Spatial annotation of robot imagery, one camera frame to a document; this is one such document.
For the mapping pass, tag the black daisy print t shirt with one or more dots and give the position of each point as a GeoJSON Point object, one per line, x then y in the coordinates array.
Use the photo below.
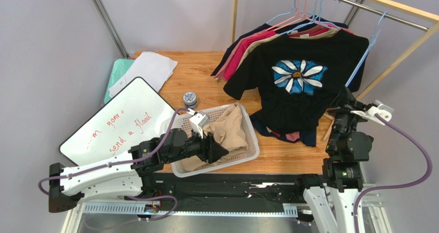
{"type": "Point", "coordinates": [298, 79]}

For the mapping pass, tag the beige t shirt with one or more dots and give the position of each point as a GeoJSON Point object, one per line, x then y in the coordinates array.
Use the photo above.
{"type": "Point", "coordinates": [228, 132]}

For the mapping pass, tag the pink wire hanger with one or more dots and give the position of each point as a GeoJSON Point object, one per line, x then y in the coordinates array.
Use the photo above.
{"type": "Point", "coordinates": [299, 14]}

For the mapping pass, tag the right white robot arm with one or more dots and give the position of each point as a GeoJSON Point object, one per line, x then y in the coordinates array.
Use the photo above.
{"type": "Point", "coordinates": [336, 204]}

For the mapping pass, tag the metal hanging rail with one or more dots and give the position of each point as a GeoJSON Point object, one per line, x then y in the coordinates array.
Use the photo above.
{"type": "Point", "coordinates": [370, 2]}

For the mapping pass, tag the teal folder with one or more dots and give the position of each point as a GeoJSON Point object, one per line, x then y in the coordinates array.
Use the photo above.
{"type": "Point", "coordinates": [119, 68]}

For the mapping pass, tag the light blue wire hanger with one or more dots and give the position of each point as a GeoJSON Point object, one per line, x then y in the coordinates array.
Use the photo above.
{"type": "Point", "coordinates": [372, 42]}

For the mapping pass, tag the navy t shirt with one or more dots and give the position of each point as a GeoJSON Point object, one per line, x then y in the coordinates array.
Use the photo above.
{"type": "Point", "coordinates": [308, 138]}

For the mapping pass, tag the white board black frame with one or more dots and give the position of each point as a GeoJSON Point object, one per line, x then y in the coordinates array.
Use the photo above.
{"type": "Point", "coordinates": [136, 114]}

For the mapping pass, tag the white paper sheets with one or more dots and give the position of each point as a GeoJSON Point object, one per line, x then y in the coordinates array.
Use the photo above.
{"type": "Point", "coordinates": [154, 68]}

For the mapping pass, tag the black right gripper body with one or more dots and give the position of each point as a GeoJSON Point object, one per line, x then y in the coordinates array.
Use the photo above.
{"type": "Point", "coordinates": [345, 102]}

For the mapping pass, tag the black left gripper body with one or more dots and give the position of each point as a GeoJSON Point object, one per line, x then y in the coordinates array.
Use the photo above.
{"type": "Point", "coordinates": [201, 150]}

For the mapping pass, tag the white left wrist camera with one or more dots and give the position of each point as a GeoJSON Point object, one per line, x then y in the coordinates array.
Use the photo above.
{"type": "Point", "coordinates": [198, 120]}

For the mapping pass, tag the metal corner post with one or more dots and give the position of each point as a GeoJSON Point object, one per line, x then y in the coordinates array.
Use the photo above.
{"type": "Point", "coordinates": [110, 27]}

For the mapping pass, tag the magenta t shirt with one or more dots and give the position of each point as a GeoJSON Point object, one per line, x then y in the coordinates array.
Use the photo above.
{"type": "Point", "coordinates": [231, 66]}

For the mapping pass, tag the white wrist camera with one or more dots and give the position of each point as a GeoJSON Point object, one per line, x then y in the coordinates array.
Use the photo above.
{"type": "Point", "coordinates": [198, 120]}
{"type": "Point", "coordinates": [377, 112]}

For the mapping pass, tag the blue white round tin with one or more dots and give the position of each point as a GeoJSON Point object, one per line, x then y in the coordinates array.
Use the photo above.
{"type": "Point", "coordinates": [190, 100]}

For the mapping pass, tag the wooden clothes rack frame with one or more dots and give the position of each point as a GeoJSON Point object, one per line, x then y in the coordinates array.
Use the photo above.
{"type": "Point", "coordinates": [404, 55]}

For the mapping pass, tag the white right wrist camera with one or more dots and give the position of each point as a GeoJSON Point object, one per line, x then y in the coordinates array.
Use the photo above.
{"type": "Point", "coordinates": [377, 112]}

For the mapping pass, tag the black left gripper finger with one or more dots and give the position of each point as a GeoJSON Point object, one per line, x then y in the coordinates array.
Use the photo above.
{"type": "Point", "coordinates": [215, 154]}
{"type": "Point", "coordinates": [211, 142]}

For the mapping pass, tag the tan t shirt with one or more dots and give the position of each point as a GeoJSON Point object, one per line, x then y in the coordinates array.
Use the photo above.
{"type": "Point", "coordinates": [307, 34]}

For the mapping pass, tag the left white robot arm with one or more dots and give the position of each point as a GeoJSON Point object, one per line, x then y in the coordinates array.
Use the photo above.
{"type": "Point", "coordinates": [130, 174]}

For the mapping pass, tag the white plastic perforated basket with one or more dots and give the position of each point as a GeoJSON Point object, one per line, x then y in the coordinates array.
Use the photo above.
{"type": "Point", "coordinates": [252, 153]}

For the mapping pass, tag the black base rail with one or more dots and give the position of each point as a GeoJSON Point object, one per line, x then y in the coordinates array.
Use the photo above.
{"type": "Point", "coordinates": [221, 192]}

